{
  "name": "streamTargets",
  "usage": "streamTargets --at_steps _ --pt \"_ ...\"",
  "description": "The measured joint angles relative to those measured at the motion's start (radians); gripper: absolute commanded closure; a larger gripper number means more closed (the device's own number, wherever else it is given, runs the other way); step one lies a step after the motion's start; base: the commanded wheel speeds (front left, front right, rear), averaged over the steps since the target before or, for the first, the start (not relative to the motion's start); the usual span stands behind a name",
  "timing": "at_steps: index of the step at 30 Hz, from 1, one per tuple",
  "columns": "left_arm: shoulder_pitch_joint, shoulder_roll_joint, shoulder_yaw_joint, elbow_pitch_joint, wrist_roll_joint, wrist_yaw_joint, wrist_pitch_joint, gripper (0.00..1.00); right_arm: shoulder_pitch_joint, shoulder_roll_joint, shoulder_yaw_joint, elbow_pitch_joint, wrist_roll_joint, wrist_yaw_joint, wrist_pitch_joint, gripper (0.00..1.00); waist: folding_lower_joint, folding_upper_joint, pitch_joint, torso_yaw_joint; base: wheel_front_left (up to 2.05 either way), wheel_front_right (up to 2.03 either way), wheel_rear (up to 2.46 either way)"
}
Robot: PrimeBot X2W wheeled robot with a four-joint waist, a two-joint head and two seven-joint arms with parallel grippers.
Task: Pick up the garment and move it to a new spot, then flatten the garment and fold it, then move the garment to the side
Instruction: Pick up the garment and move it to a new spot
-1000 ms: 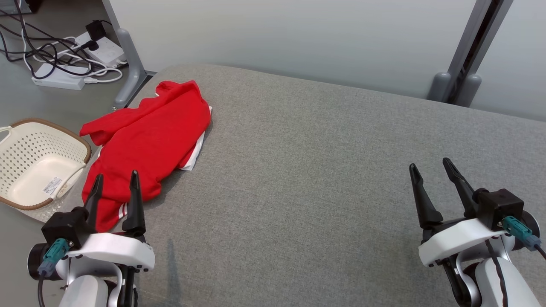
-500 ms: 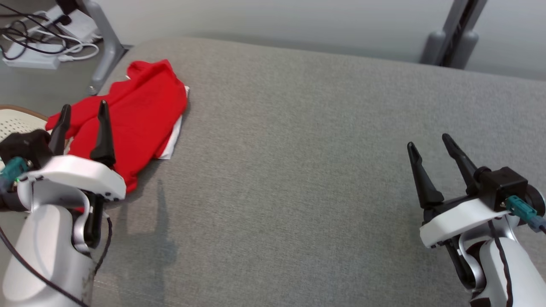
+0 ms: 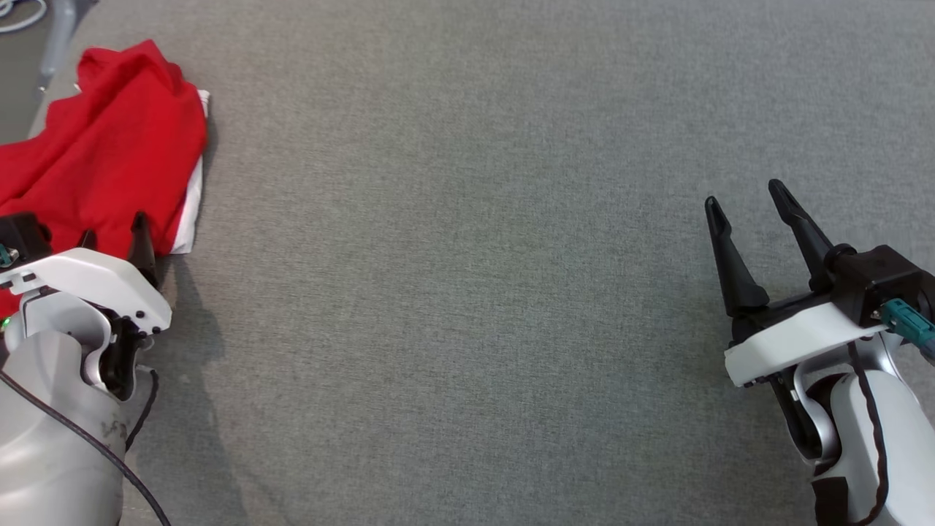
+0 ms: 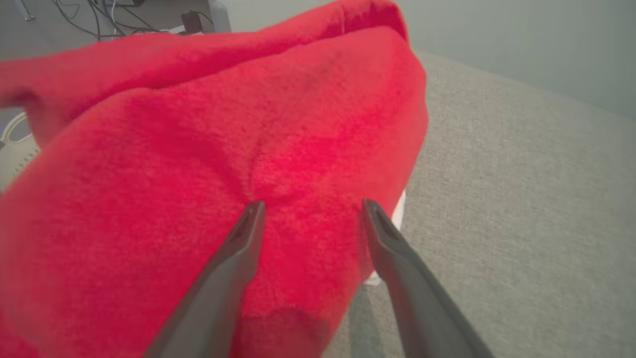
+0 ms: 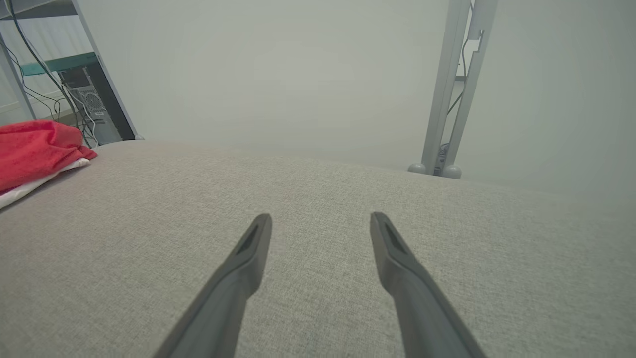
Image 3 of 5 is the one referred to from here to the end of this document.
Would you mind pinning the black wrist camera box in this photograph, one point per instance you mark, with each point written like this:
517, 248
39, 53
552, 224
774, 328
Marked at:
876, 277
25, 237

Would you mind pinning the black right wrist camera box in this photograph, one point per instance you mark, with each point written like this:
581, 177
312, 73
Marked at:
876, 277

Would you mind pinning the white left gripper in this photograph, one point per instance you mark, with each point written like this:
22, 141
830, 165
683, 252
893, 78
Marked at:
80, 274

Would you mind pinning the grey partition post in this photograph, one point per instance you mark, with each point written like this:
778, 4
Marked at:
58, 36

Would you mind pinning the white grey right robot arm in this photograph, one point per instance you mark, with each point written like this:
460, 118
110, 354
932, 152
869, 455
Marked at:
913, 467

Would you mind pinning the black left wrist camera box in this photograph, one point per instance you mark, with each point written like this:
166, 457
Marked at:
25, 237

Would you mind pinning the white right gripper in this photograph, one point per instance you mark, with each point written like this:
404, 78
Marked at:
796, 340

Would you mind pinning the red white jersey number 23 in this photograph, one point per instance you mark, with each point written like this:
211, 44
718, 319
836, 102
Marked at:
109, 161

